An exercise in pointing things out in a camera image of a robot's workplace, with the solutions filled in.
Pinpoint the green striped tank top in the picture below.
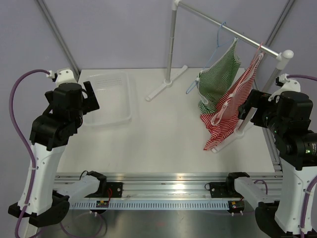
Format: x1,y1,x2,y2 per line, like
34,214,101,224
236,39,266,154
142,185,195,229
197,38,241,114

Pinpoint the red striped tank top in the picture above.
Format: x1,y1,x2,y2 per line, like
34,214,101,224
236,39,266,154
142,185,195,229
200,53,264,151

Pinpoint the blue wire hanger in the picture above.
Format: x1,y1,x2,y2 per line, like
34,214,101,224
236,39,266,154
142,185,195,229
185,21,232,95

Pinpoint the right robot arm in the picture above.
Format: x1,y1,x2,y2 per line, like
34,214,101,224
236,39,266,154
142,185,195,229
225,90,317,238

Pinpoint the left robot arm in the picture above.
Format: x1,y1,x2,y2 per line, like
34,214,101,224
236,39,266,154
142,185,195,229
8,81,107,228

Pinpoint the clear plastic bin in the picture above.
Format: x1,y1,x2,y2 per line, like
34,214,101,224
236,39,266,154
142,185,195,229
83,71,132,127

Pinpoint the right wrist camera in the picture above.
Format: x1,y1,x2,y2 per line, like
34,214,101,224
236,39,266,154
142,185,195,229
268,73,301,103

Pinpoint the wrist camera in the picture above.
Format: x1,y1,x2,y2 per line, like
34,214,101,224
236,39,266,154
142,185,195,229
268,73,301,103
47,68,77,87

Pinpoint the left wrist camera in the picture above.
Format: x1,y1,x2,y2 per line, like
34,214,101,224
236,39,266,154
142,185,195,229
47,68,77,87

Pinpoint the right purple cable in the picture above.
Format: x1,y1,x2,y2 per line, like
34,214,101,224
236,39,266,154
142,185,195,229
287,74,317,82

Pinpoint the purple cable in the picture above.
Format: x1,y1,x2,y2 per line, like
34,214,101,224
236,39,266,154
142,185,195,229
287,74,317,82
9,69,50,238

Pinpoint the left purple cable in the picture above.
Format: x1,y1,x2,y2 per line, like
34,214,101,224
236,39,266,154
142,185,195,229
9,69,50,238

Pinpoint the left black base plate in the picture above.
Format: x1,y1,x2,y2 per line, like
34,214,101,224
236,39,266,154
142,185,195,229
99,182,123,198

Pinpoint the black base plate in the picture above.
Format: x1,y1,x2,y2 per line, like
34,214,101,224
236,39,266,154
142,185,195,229
99,182,123,198
204,182,232,198

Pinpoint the aluminium mounting rail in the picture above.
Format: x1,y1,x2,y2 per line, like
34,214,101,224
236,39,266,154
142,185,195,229
53,171,282,200

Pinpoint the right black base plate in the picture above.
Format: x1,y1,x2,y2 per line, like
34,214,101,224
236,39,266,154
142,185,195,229
204,182,232,198

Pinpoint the white slotted cable duct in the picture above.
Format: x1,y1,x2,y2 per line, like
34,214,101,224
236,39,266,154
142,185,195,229
70,200,229,210

